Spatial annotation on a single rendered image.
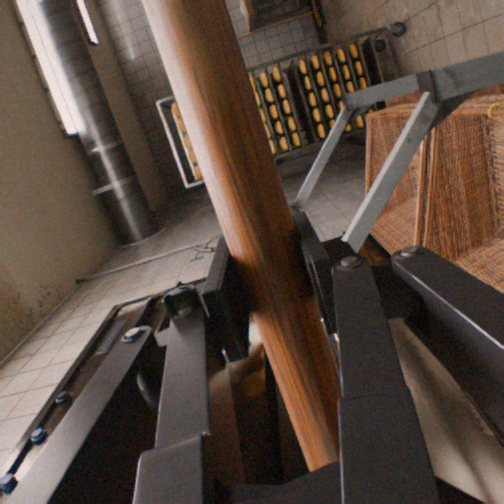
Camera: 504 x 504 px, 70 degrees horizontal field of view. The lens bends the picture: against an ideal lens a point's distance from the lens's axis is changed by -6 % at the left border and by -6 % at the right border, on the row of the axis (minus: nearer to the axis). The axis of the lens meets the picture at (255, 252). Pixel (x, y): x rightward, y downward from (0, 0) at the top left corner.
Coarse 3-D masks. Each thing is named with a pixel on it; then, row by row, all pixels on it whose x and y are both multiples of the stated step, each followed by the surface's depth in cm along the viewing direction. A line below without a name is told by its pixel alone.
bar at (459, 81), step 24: (432, 72) 45; (456, 72) 45; (480, 72) 45; (360, 96) 91; (384, 96) 91; (432, 96) 47; (456, 96) 48; (336, 120) 95; (432, 120) 48; (408, 144) 49; (312, 168) 98; (384, 168) 51; (384, 192) 51; (360, 216) 53; (360, 240) 54; (336, 336) 40; (336, 360) 37
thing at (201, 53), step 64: (192, 0) 12; (192, 64) 13; (192, 128) 14; (256, 128) 14; (256, 192) 15; (256, 256) 15; (256, 320) 17; (320, 320) 17; (320, 384) 17; (320, 448) 19
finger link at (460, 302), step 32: (416, 256) 11; (416, 288) 10; (448, 288) 9; (480, 288) 9; (416, 320) 12; (448, 320) 9; (480, 320) 8; (448, 352) 9; (480, 352) 8; (480, 384) 8
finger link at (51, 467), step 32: (128, 352) 11; (96, 384) 10; (128, 384) 10; (96, 416) 9; (128, 416) 10; (64, 448) 8; (96, 448) 8; (128, 448) 9; (32, 480) 7; (64, 480) 7; (96, 480) 8; (128, 480) 9
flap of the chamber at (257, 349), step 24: (240, 360) 93; (264, 360) 113; (240, 384) 85; (264, 384) 101; (240, 408) 78; (264, 408) 91; (240, 432) 72; (264, 432) 83; (264, 456) 77; (264, 480) 71
